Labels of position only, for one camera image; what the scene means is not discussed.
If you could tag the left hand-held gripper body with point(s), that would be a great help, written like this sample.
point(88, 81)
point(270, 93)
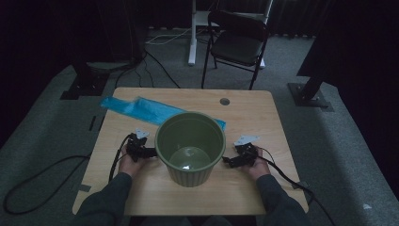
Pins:
point(135, 147)

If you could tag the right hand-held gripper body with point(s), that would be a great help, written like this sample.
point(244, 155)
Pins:
point(249, 152)

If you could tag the blue plastic bag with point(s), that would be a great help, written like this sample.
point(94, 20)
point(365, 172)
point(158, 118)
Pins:
point(147, 109)

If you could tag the green plastic trash bin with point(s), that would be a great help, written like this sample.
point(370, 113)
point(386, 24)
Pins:
point(200, 128)

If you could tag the person's right hand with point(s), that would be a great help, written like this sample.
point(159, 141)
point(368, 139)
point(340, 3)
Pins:
point(260, 169)

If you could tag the person's left hand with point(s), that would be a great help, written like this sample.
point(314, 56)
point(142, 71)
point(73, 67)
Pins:
point(131, 168)

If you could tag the black floor tape strips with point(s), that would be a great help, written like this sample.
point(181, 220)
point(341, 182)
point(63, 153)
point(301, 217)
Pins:
point(92, 123)

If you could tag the grey round table grommet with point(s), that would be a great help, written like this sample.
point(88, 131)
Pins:
point(224, 101)

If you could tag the black stand with square base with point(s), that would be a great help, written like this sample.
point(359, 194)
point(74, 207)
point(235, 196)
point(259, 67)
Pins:
point(84, 86)

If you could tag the black stand with bolted base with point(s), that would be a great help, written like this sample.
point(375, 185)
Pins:
point(309, 94)

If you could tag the black folding chair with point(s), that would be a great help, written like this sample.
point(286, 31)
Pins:
point(238, 47)

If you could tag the white paper scrap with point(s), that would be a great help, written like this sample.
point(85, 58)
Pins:
point(367, 206)

